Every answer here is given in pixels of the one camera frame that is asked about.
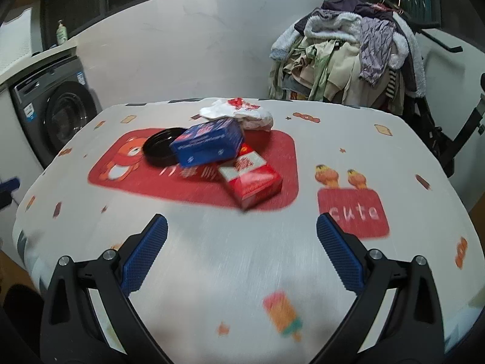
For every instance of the white counter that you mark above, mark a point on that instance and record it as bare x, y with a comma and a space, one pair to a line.
38, 60

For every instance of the pale pump bottle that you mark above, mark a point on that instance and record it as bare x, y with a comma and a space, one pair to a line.
61, 34

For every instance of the pile of clothes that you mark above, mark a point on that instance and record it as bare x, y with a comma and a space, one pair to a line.
341, 53

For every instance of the black round lid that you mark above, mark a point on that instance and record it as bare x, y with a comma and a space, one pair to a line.
159, 148

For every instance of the red and white box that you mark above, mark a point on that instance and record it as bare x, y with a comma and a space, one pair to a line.
250, 182

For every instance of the white textured mat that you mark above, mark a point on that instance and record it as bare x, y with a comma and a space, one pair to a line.
15, 41

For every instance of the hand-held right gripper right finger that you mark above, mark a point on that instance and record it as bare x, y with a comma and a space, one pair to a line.
341, 252

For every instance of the blue cardboard box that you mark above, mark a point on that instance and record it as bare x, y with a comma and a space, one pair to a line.
208, 144

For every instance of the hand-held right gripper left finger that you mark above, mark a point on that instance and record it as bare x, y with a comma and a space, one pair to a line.
146, 250

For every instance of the white printed tablecloth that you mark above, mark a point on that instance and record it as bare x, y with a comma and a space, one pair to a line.
227, 258

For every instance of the white plastic bag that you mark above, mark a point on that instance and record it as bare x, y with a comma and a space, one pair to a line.
242, 115

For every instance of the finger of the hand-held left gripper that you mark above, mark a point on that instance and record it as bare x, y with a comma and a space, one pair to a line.
7, 189

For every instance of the black exercise bike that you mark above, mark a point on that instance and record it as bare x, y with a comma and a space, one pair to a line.
432, 132

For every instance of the grey washing machine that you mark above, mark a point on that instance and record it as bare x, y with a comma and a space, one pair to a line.
64, 113

